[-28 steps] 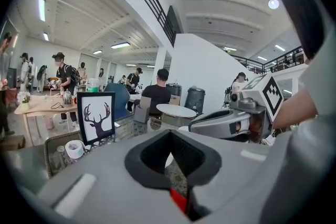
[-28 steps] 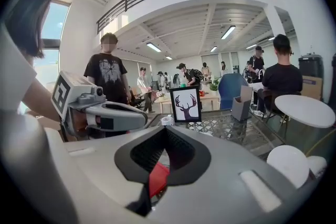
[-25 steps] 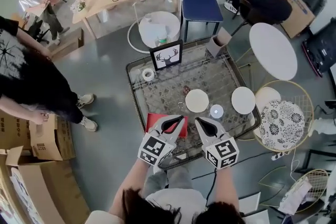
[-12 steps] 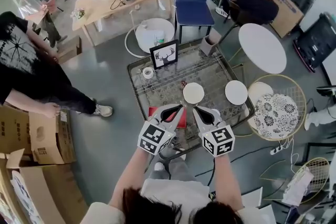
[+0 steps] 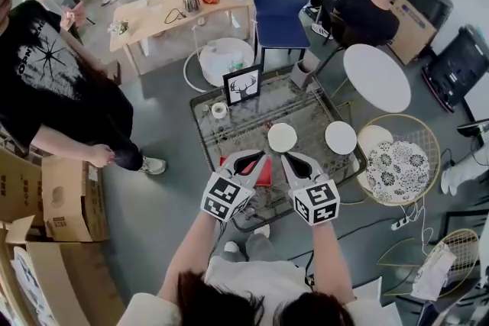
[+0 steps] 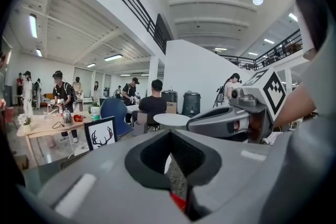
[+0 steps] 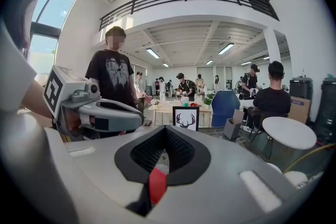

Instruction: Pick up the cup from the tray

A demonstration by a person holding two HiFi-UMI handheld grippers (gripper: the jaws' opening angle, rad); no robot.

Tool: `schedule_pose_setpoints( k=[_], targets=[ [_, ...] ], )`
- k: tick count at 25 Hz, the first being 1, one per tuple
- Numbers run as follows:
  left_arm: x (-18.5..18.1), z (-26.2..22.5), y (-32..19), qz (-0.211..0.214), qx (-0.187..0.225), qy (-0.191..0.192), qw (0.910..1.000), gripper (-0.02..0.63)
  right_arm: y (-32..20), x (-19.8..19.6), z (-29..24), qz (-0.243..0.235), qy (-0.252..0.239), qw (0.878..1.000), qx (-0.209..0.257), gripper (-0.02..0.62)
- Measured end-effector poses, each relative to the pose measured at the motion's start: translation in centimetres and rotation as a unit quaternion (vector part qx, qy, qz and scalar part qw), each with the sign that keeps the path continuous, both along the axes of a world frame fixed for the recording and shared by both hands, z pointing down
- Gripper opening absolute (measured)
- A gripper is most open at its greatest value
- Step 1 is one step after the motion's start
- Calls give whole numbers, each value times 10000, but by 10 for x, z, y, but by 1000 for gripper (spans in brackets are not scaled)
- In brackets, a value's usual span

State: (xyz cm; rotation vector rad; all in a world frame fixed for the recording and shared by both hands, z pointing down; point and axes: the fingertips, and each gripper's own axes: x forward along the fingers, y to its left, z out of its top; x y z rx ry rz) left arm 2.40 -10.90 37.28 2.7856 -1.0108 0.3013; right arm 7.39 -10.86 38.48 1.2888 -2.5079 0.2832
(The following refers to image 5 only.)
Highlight gold wire chair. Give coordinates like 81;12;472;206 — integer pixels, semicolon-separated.
354;113;442;208
376;228;481;299

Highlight flat cardboard box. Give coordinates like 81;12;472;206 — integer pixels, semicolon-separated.
0;146;45;227

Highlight white board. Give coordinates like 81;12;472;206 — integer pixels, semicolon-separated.
351;276;384;305

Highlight person's white shirt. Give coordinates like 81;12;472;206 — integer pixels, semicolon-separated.
117;254;399;326

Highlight floral round cushion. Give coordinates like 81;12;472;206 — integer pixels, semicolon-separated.
365;140;431;202

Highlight person's right forearm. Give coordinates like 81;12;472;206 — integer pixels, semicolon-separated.
310;221;357;305

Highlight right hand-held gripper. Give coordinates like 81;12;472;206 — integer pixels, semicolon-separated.
280;152;342;228

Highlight large open cardboard box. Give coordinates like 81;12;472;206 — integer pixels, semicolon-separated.
0;215;128;326

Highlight black coiled cable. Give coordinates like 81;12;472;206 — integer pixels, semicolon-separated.
164;7;187;25

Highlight thin white cable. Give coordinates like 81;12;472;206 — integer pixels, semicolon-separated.
399;202;436;257

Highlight white round side table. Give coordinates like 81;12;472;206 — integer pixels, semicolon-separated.
342;44;412;114

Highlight green-capped bottle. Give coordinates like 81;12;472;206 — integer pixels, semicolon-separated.
228;51;246;73

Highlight grey cardboard box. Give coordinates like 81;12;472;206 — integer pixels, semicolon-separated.
290;59;321;89

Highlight plain white round cushion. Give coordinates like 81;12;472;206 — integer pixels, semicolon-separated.
357;124;394;158

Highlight red tray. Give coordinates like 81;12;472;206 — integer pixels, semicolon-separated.
219;157;274;188

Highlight blue chair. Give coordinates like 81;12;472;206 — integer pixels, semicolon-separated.
251;0;312;68

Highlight black machine with red base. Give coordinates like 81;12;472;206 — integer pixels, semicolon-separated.
420;24;489;114

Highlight white bowl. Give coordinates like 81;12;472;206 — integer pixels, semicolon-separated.
267;122;298;154

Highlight black-framed deer picture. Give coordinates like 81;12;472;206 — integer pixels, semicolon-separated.
222;63;264;108

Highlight pale pink cloth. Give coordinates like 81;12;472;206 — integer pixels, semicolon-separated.
410;242;458;301

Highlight blue-printed cardboard box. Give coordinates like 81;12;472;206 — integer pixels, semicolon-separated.
387;0;439;66

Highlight person's left forearm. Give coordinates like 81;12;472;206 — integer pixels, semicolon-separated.
157;209;227;303

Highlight person's grey trousers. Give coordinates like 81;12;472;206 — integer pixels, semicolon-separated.
219;232;296;264

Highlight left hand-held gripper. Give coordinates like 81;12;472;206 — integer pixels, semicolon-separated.
200;149;267;223

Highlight long wooden table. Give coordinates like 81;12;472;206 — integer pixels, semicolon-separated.
109;0;257;76

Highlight white plastic-wrapped fan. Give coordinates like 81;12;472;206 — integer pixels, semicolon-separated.
9;246;51;326

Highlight white ring side table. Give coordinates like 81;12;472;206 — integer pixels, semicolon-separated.
183;37;255;94

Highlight glass-top wicker coffee table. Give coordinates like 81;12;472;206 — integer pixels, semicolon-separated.
189;68;368;234

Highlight white tape roll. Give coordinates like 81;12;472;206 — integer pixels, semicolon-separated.
211;102;230;120

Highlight dark wooden chair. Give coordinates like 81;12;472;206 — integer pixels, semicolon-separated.
315;10;394;77

